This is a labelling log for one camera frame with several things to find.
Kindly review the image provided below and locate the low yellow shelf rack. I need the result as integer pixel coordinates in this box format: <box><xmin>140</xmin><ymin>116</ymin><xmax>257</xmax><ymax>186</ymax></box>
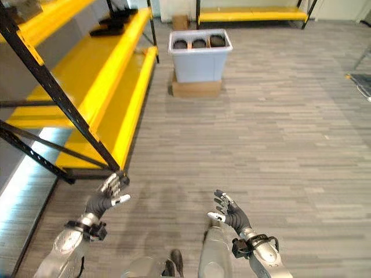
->
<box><xmin>195</xmin><ymin>0</ymin><xmax>318</xmax><ymax>30</ymax></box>

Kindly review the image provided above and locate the flat cardboard box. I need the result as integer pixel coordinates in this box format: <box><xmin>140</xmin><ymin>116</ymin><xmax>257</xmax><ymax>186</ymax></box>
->
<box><xmin>169</xmin><ymin>71</ymin><xmax>223</xmax><ymax>98</ymax></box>

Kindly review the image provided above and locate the small cardboard box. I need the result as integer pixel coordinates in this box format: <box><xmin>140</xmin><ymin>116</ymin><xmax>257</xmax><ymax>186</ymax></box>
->
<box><xmin>172</xmin><ymin>14</ymin><xmax>189</xmax><ymax>31</ymax></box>

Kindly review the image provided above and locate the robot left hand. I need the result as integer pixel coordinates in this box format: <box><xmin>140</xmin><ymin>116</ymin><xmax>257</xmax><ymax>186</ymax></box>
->
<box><xmin>85</xmin><ymin>171</ymin><xmax>132</xmax><ymax>220</ymax></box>

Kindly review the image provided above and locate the yellow black shelf rack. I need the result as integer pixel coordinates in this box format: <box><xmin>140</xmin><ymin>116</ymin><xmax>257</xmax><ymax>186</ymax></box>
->
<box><xmin>0</xmin><ymin>0</ymin><xmax>160</xmax><ymax>185</ymax></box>

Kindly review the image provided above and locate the black sole-shaped part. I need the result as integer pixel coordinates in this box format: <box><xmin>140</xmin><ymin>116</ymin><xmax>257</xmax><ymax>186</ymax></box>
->
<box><xmin>99</xmin><ymin>9</ymin><xmax>139</xmax><ymax>26</ymax></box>
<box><xmin>89</xmin><ymin>23</ymin><xmax>125</xmax><ymax>37</ymax></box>
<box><xmin>209</xmin><ymin>34</ymin><xmax>227</xmax><ymax>48</ymax></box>

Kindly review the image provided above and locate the grey plastic box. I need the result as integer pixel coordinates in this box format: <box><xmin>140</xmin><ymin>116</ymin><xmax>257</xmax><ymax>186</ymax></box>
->
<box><xmin>168</xmin><ymin>28</ymin><xmax>234</xmax><ymax>83</ymax></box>

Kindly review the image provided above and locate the silver robot leg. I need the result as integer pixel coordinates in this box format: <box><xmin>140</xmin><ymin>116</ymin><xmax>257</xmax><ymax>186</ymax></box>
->
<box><xmin>120</xmin><ymin>256</ymin><xmax>169</xmax><ymax>278</ymax></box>
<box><xmin>198</xmin><ymin>219</ymin><xmax>234</xmax><ymax>278</ymax></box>

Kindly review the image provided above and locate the dark mat with cable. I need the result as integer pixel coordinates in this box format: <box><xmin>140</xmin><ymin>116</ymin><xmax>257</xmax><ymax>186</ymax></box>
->
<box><xmin>344</xmin><ymin>72</ymin><xmax>371</xmax><ymax>103</ymax></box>

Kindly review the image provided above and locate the dark robot foot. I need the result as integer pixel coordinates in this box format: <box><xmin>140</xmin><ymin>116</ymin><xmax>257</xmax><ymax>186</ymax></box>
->
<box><xmin>161</xmin><ymin>249</ymin><xmax>184</xmax><ymax>278</ymax></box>

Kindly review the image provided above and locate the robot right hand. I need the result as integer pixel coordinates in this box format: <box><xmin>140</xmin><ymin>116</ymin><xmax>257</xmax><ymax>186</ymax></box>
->
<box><xmin>206</xmin><ymin>189</ymin><xmax>252</xmax><ymax>237</ymax></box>

